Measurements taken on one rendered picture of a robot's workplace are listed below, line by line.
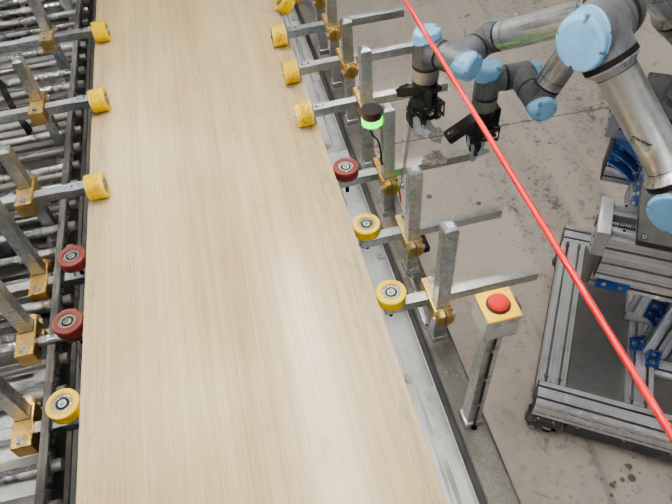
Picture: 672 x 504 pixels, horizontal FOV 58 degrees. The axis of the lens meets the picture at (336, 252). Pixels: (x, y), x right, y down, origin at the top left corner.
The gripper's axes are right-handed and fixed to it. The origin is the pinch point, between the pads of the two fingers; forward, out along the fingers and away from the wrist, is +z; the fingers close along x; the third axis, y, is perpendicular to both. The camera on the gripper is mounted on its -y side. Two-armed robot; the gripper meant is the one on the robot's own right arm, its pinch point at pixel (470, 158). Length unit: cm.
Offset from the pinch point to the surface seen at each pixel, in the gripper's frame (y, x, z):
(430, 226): -22.6, -26.3, -2.0
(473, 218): -9.2, -26.5, -1.5
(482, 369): -30, -82, -17
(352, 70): -29, 42, -13
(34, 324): -136, -32, -4
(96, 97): -117, 52, -14
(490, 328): -32, -83, -37
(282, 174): -61, 3, -7
